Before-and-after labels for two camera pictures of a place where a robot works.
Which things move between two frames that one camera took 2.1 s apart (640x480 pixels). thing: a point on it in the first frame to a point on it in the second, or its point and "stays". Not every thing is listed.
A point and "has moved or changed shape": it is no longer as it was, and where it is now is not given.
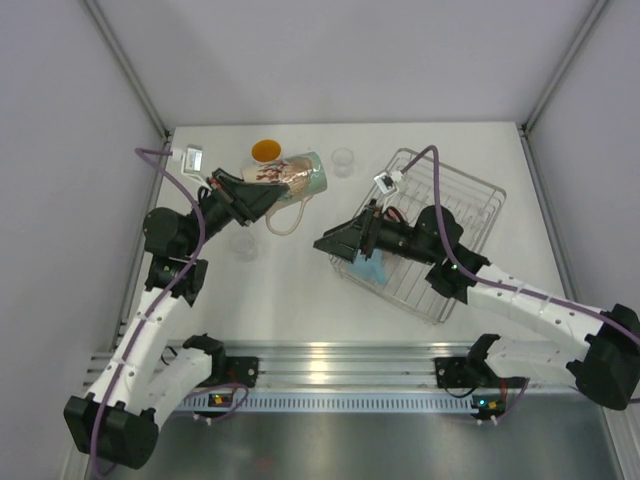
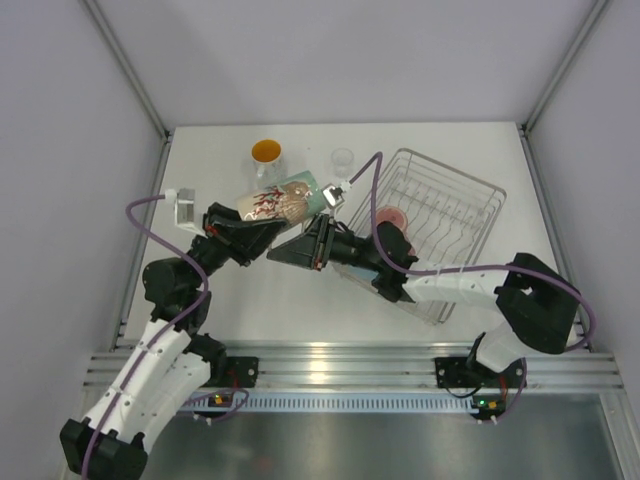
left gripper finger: [256, 198] to [251, 238]
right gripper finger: [343, 243] to [299, 251]
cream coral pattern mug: [304, 174] has moved or changed shape
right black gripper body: [384, 234] to [343, 248]
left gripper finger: [229, 179] to [217, 210]
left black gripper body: [222, 205] to [214, 249]
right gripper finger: [348, 234] to [319, 224]
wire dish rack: [417, 182] stays
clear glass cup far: [343, 162] stays
